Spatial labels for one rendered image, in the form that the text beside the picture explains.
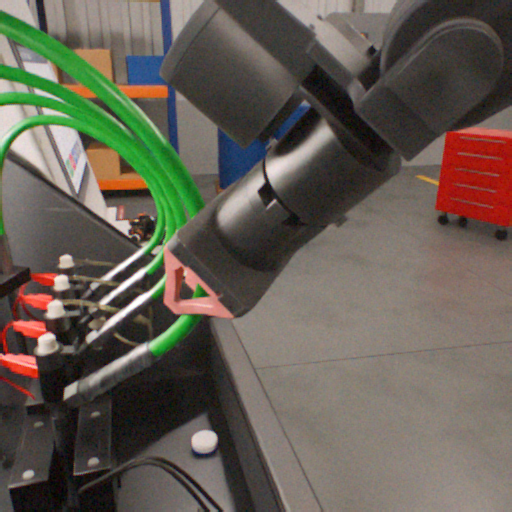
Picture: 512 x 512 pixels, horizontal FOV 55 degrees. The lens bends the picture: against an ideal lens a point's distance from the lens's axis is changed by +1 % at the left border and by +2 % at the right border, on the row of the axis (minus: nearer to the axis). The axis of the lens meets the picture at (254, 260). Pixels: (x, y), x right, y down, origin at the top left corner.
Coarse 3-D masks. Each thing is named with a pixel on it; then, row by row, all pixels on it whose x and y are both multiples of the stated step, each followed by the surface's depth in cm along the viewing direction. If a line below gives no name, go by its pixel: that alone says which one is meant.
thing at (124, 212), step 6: (138, 204) 152; (144, 204) 152; (150, 204) 152; (120, 210) 146; (126, 210) 146; (132, 210) 146; (138, 210) 146; (144, 210) 146; (150, 210) 146; (156, 210) 146; (120, 216) 140; (126, 216) 140; (132, 216) 140; (156, 216) 140
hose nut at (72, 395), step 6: (72, 384) 42; (78, 384) 42; (66, 390) 42; (72, 390) 41; (78, 390) 41; (66, 396) 42; (72, 396) 41; (78, 396) 41; (66, 402) 42; (72, 402) 42; (78, 402) 41; (84, 402) 42; (72, 408) 42
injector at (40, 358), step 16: (48, 368) 50; (64, 368) 51; (48, 384) 51; (64, 384) 52; (48, 400) 51; (64, 416) 53; (64, 432) 54; (64, 448) 54; (64, 464) 55; (64, 480) 56
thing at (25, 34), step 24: (0, 24) 31; (24, 24) 31; (48, 48) 31; (72, 72) 32; (96, 72) 32; (120, 96) 32; (144, 120) 33; (168, 144) 33; (168, 168) 33; (192, 192) 34; (192, 216) 34; (168, 336) 38
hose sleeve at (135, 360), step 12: (144, 348) 39; (120, 360) 40; (132, 360) 39; (144, 360) 39; (156, 360) 39; (96, 372) 41; (108, 372) 40; (120, 372) 40; (132, 372) 40; (84, 384) 41; (96, 384) 41; (108, 384) 40; (84, 396) 41
